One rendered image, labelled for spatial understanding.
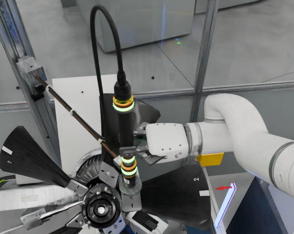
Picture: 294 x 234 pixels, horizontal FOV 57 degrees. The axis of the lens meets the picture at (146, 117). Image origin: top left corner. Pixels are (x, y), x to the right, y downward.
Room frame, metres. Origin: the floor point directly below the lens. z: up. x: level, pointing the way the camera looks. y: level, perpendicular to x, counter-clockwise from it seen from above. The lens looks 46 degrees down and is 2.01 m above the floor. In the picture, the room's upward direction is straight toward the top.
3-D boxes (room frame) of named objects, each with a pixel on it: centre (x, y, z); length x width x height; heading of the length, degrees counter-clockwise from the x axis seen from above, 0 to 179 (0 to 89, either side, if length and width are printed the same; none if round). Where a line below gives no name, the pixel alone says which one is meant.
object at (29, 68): (0.89, 0.47, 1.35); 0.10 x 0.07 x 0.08; 42
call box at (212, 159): (0.76, -0.27, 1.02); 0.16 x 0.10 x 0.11; 7
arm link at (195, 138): (0.45, -0.12, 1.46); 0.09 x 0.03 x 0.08; 7
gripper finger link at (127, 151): (0.40, 0.03, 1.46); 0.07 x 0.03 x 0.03; 97
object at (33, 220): (0.39, 0.39, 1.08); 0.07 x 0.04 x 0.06; 107
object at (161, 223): (0.46, 0.00, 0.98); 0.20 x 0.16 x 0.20; 7
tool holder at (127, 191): (0.43, 0.06, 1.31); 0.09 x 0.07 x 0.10; 42
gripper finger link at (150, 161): (0.40, -0.02, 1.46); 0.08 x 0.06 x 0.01; 157
